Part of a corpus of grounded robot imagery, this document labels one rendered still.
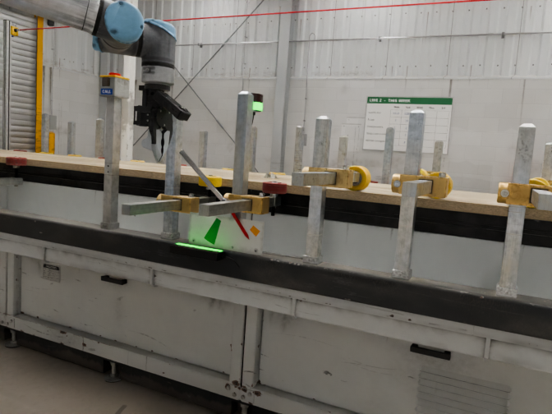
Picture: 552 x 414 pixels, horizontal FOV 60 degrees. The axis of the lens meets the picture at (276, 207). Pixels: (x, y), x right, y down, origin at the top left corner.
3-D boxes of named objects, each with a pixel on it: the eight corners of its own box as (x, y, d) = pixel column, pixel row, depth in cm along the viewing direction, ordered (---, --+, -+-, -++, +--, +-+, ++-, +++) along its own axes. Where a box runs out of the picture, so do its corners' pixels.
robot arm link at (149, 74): (181, 71, 137) (159, 64, 128) (180, 89, 137) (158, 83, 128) (155, 71, 140) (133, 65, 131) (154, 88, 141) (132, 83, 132)
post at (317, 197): (314, 288, 135) (328, 116, 130) (302, 286, 137) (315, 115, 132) (318, 285, 139) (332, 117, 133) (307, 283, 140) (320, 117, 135)
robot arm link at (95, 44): (94, 6, 119) (145, 16, 125) (89, 17, 129) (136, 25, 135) (94, 46, 120) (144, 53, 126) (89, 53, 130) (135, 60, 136)
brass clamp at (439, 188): (444, 198, 118) (447, 177, 117) (389, 193, 123) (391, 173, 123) (448, 197, 123) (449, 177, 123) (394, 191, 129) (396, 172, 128)
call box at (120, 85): (114, 98, 159) (115, 74, 158) (98, 98, 162) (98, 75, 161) (129, 101, 165) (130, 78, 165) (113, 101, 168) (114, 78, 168)
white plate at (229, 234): (261, 255, 141) (263, 222, 140) (187, 243, 152) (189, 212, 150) (262, 255, 141) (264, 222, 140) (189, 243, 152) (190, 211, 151)
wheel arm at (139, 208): (130, 218, 131) (131, 203, 131) (120, 217, 133) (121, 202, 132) (215, 207, 171) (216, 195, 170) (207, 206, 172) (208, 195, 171)
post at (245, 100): (238, 253, 145) (248, 90, 140) (227, 250, 147) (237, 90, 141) (244, 250, 148) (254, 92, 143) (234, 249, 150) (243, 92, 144)
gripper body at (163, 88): (149, 129, 142) (151, 87, 140) (174, 130, 138) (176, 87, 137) (132, 126, 135) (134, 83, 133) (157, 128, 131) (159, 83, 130)
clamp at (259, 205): (261, 214, 140) (262, 197, 139) (221, 209, 146) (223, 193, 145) (269, 213, 145) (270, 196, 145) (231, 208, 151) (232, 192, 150)
